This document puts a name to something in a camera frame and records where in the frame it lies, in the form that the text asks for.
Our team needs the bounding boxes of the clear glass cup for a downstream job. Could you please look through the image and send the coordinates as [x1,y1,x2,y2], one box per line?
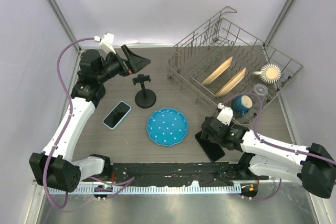
[253,83,268,102]

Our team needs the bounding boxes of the blue polka dot plate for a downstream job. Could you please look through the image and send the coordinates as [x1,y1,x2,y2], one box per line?
[146,108,188,147]

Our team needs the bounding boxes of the black phone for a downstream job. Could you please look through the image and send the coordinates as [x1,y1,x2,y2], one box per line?
[195,132,225,163]

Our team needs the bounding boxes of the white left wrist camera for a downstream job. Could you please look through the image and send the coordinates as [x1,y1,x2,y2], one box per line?
[94,33,116,54]

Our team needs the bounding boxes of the blue mug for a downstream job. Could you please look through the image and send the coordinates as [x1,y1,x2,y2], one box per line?
[231,95,253,118]

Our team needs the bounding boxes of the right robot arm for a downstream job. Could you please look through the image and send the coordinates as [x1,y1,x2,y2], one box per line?
[195,116,335,199]

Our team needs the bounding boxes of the beige plate, rear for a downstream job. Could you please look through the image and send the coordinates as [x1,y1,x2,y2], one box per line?
[201,57,233,85]

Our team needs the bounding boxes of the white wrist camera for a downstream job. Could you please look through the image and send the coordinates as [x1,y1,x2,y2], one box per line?
[94,33,116,54]
[216,103,233,125]

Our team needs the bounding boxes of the grey wire dish rack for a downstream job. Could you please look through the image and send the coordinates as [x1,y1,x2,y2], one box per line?
[167,6,302,108]

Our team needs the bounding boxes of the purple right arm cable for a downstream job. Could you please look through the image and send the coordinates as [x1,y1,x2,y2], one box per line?
[223,93,336,200]

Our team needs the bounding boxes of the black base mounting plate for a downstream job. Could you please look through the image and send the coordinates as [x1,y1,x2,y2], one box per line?
[81,161,269,188]

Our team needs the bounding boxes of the black phone stand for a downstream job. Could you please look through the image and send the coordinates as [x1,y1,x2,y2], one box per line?
[132,74,156,109]

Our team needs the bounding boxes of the beige plate, front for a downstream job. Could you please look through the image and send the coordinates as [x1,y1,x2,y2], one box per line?
[215,68,246,97]

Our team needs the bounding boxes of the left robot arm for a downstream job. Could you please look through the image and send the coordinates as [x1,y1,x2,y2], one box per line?
[29,45,151,193]

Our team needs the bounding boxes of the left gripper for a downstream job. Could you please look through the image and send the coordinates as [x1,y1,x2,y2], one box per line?
[97,45,150,83]

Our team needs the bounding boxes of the beige plate, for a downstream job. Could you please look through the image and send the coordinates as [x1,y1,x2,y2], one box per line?
[201,57,233,85]
[215,68,246,97]

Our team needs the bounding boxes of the phone in blue case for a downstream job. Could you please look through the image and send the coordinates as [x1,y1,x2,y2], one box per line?
[102,101,132,130]

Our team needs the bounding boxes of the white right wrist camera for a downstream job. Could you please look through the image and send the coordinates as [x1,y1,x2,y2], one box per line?
[216,103,233,125]

